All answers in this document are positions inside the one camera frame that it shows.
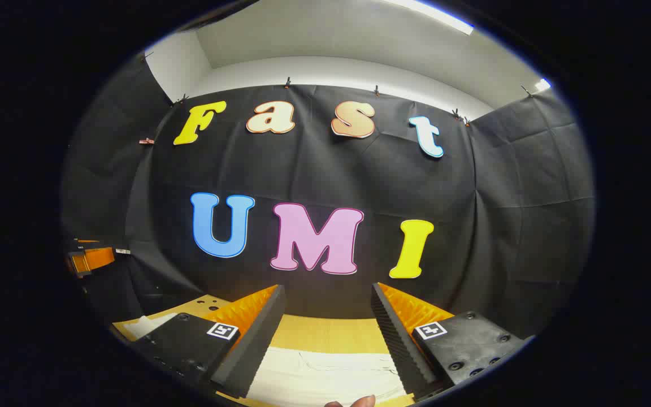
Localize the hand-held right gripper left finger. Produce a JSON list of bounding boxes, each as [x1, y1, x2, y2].
[[128, 284, 287, 400]]

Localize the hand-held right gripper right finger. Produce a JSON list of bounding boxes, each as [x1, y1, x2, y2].
[[371, 282, 531, 401]]

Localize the white jeans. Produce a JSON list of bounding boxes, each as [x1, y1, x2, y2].
[[124, 313, 408, 407]]

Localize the black backdrop cloth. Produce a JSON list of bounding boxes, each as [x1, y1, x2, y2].
[[60, 54, 596, 340]]

